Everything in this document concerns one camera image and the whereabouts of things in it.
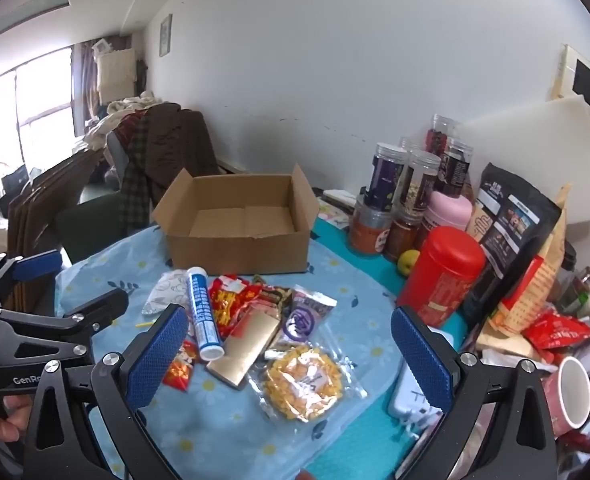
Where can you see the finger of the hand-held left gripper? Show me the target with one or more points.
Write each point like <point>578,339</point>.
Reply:
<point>100,307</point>
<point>37,265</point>

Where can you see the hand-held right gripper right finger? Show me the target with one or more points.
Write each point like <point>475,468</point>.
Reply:
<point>420,355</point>

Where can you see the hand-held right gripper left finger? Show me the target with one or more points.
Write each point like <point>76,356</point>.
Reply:
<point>155,355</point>

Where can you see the small red packet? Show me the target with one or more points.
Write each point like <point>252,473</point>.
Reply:
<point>180,370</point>

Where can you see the white blue tube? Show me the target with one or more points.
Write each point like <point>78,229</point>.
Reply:
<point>204,315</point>

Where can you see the white leaf-print packet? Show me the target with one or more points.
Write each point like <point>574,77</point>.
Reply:
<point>167,290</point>

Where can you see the red yellow snack packet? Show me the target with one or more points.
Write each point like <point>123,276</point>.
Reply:
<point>227,305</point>

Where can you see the red white packet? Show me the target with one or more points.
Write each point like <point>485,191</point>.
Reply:
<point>242,345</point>

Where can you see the silver purple packet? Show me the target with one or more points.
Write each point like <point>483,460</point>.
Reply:
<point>302,322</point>

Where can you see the clear bag yellow snack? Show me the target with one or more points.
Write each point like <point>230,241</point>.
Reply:
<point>300,382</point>

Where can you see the brown cardboard box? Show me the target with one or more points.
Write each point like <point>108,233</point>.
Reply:
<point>235,255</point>

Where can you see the dark red gold packet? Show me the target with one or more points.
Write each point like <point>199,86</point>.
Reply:
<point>270,295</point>

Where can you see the person's left hand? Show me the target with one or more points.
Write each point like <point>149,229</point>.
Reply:
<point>0,422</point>

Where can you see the small yellow stick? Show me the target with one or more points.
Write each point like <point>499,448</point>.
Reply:
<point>145,324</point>

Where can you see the white power strip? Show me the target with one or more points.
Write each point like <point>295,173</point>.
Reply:
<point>405,405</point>

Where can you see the dark green chair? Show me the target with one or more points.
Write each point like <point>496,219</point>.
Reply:
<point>90,230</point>

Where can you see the stack of flat cardboard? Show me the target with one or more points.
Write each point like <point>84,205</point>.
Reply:
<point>50,195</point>

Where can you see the light blue floral cloth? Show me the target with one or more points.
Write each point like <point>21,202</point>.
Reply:
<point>355,320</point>

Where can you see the red canister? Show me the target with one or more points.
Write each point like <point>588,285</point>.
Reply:
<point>445,280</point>

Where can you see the yellow-green fruit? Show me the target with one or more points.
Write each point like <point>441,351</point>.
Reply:
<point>407,262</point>

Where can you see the teal cloth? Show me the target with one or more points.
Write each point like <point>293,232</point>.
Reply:
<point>375,270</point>

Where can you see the brown powder jar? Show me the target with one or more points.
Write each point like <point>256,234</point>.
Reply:
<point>405,235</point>

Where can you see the green plaid cloth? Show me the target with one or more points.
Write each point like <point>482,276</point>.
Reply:
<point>135,185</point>

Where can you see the orange powder jar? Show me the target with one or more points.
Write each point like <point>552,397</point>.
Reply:
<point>370,230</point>

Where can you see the red crinkled packet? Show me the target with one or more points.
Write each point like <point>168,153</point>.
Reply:
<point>555,332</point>

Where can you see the pink bottle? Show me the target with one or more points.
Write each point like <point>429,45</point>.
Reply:
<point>447,210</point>

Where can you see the red white cup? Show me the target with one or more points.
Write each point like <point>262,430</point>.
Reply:
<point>572,392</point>

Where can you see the printed paper sheet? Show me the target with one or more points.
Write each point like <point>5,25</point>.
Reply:
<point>332,217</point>

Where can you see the red striped cloth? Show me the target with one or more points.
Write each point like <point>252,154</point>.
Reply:
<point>127,127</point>

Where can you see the black printed pouch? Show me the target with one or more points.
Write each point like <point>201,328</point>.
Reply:
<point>515,220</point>

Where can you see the clear jar of beans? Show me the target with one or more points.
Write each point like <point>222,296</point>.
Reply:
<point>420,185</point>

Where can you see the window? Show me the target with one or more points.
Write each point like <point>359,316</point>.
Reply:
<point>40,90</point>

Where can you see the white flat box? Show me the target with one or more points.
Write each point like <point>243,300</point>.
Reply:
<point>340,197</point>

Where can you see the beige clothes pile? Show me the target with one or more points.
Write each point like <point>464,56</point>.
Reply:
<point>120,107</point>

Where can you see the purple label jar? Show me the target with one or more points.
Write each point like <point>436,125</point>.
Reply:
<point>385,180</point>

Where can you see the brown quilted jacket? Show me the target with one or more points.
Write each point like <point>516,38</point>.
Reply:
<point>175,140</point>

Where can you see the brown curtain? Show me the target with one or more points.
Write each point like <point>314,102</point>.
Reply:
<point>82,85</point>

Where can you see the dark label jar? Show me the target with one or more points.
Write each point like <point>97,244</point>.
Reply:
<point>455,170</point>

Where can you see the beige hanging cloth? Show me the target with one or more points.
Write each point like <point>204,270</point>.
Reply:
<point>117,75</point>

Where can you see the clear jar grey lid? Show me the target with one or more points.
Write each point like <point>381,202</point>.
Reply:
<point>412,144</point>

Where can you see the tall jar red contents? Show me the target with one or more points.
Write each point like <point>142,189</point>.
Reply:
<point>442,135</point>

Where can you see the white foam board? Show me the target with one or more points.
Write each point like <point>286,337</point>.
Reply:
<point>540,145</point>

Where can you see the wooden framed black board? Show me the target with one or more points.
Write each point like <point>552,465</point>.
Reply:
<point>565,72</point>

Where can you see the framed wall picture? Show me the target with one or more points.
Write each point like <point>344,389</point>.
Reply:
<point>165,35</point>

